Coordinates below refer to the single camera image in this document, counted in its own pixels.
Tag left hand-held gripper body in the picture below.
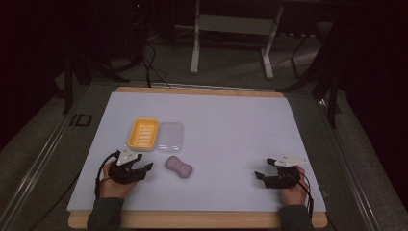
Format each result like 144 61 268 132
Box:
108 149 145 185

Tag pale blue table mat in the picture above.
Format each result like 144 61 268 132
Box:
66 90 327 214

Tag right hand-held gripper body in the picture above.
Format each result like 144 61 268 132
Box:
263 153 310 190

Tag white metal table frame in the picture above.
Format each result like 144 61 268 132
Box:
190 0 286 81

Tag clear plastic soap dish lid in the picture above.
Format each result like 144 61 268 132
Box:
156 121 185 154

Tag purple soap bar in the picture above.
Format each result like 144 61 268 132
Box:
164 155 194 180

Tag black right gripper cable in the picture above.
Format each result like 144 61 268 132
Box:
296 171 316 220

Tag dark stand with legs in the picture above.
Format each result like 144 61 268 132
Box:
275 18 345 130

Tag black floor cables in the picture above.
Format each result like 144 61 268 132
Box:
112 28 172 90

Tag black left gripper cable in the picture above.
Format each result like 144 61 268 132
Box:
93 150 120 200

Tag yellow soap dish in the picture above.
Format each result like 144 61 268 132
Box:
127 117 160 152

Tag person's left hand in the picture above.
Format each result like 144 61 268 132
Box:
99 161 139 199

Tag black stand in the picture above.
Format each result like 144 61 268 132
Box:
54 32 131 116

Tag person's right hand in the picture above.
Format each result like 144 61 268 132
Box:
280 165 310 207

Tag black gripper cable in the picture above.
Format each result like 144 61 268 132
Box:
296 171 316 220
93 150 120 200

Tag aluminium rail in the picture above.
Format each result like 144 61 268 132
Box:
0 85 92 231
316 97 384 231

